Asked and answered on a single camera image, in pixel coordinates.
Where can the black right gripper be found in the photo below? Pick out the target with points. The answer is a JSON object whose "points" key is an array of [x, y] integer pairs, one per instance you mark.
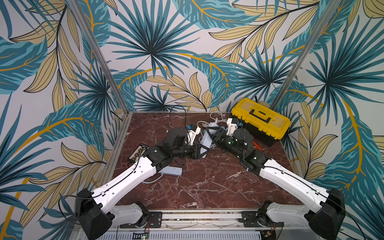
{"points": [[218, 136]]}

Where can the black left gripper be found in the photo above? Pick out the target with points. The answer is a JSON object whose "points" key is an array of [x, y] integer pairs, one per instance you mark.
{"points": [[196, 152]]}

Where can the grey power strip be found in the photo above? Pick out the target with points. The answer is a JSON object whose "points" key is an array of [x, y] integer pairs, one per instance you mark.
{"points": [[172, 171], [207, 141]]}

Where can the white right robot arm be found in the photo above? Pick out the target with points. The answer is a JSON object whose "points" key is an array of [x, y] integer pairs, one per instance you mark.
{"points": [[323, 211]]}

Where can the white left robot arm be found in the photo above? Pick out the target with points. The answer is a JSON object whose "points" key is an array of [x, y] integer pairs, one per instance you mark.
{"points": [[96, 210]]}

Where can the yellow black toolbox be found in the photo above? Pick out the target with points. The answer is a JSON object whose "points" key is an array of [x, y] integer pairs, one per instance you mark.
{"points": [[266, 125]]}

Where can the black charging board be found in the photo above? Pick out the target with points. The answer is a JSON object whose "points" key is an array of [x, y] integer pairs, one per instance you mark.
{"points": [[138, 152]]}

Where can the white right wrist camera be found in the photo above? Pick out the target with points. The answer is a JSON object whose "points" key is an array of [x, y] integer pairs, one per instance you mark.
{"points": [[232, 125]]}

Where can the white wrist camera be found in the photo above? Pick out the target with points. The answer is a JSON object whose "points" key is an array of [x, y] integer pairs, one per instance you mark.
{"points": [[193, 131], [232, 125]]}

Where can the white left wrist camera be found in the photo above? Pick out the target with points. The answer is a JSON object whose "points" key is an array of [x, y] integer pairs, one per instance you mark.
{"points": [[193, 131]]}

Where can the orange handled pliers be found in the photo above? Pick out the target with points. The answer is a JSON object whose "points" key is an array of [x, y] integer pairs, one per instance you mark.
{"points": [[257, 146]]}

